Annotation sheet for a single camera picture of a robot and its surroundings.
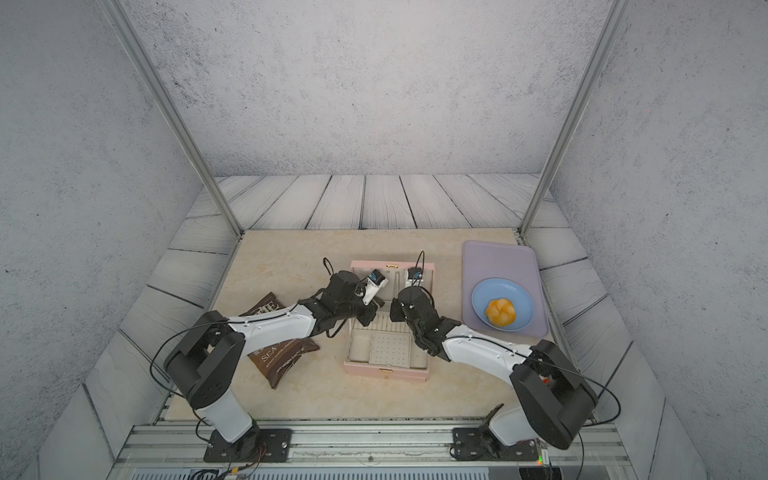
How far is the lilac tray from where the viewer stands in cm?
95

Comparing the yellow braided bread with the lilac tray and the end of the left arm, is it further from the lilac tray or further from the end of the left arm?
the end of the left arm

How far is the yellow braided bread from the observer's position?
3.07 ft
